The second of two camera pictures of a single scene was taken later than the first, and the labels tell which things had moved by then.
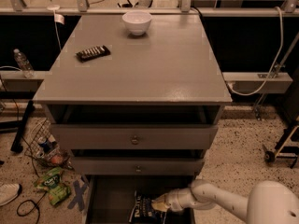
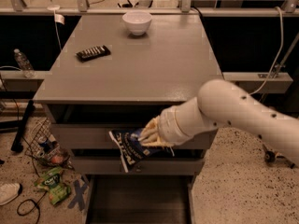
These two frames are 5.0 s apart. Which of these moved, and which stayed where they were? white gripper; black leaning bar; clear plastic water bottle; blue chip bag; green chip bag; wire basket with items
Moved: blue chip bag; white gripper
Stayed: green chip bag; black leaning bar; wire basket with items; clear plastic water bottle
